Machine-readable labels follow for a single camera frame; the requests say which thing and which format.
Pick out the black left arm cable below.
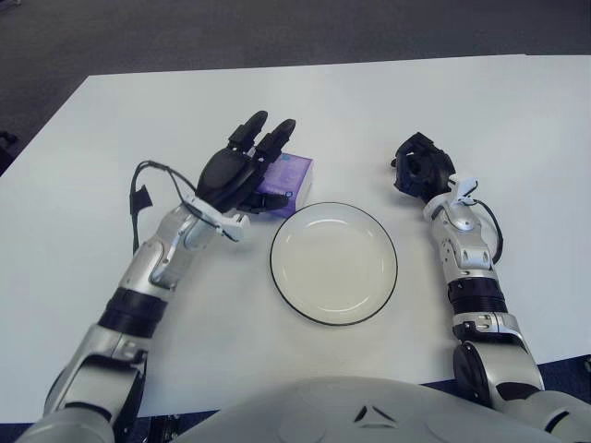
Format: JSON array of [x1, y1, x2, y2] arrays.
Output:
[[128, 160, 199, 255]]

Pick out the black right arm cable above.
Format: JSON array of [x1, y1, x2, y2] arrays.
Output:
[[470, 198, 504, 267]]

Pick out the purple tissue paper pack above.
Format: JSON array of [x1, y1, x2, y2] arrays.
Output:
[[256, 151, 315, 218]]

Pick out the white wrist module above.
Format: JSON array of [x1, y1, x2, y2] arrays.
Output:
[[450, 176, 479, 207], [182, 196, 253, 244]]

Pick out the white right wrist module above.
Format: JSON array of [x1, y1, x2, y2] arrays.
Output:
[[450, 176, 479, 207]]

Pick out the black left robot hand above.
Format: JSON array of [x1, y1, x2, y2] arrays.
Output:
[[196, 110, 296, 216]]

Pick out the white plate with black rim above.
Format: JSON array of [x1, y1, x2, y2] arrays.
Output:
[[269, 201, 399, 329]]

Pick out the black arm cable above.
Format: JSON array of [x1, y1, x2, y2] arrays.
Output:
[[470, 198, 504, 267], [128, 160, 199, 255]]

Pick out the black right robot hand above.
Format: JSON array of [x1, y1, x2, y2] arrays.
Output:
[[389, 132, 458, 203]]

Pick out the grey robot torso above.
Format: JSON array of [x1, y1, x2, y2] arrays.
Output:
[[175, 376, 550, 443]]

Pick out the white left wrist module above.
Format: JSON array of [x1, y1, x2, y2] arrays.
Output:
[[182, 196, 253, 244]]

